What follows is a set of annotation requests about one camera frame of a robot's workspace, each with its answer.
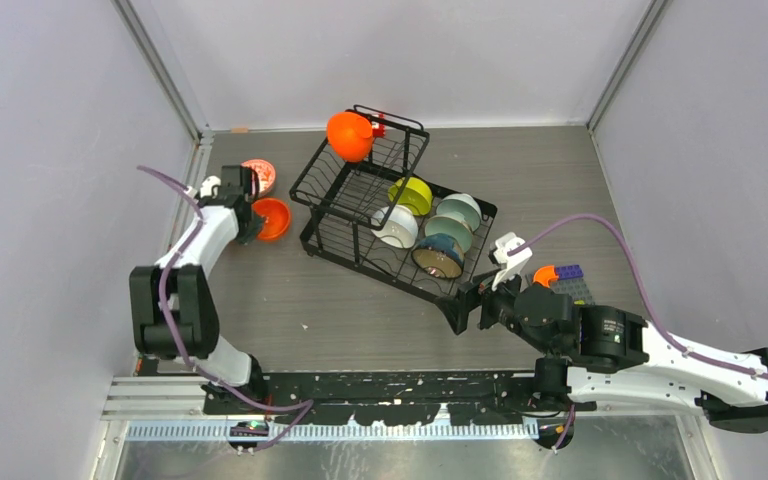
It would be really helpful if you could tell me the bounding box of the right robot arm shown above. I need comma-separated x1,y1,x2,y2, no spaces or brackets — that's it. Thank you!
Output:
434,273,768,434

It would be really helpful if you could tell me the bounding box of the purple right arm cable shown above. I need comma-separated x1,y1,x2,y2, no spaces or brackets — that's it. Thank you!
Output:
507,213,768,452

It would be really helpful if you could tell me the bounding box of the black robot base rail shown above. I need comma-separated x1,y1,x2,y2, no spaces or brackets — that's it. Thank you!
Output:
254,370,568,426

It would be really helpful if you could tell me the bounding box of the white bowl red floral pattern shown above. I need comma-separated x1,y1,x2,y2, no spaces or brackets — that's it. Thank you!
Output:
241,158,277,198

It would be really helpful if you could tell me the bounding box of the grey building block plate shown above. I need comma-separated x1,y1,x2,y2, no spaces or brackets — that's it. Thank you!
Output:
549,264,595,305

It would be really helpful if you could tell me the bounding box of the orange curved block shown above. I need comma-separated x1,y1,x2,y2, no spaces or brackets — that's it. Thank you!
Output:
532,265,559,288

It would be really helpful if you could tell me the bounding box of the dark blue glazed bowl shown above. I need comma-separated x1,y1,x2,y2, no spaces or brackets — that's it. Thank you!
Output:
411,233,465,280

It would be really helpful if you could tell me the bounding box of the yellow-green bowl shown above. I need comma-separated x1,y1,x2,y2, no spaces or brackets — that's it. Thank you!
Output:
387,177,433,216

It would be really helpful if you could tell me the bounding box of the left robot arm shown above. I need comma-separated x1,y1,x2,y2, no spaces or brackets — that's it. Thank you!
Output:
129,164,267,414

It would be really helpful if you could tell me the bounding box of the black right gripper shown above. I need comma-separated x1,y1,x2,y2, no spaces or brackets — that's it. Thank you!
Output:
432,259,555,356

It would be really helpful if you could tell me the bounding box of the mint textured bowl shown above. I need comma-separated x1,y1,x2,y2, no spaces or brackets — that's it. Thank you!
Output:
435,193,482,232

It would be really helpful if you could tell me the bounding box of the orange bowl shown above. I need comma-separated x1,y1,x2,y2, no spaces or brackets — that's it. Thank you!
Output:
326,111,374,163
252,197,292,242

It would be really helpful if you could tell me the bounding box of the black wire dish rack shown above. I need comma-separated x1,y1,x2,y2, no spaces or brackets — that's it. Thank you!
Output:
289,104,498,302

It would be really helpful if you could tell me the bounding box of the red box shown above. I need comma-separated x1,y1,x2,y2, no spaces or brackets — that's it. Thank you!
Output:
371,113,386,138

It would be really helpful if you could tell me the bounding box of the white ribbed bowl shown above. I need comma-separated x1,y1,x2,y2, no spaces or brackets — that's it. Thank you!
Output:
370,205,419,249

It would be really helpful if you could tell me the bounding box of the celadon bowl with flower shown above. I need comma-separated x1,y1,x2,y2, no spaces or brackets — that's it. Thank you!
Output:
424,212,474,253

